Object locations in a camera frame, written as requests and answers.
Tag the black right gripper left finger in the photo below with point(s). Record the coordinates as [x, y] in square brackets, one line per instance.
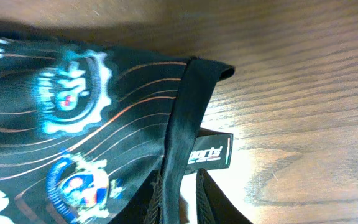
[144, 206]

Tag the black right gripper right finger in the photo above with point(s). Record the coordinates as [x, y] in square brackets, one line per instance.
[212, 206]

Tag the black orange-patterned t-shirt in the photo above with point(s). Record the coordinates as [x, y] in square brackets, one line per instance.
[82, 126]

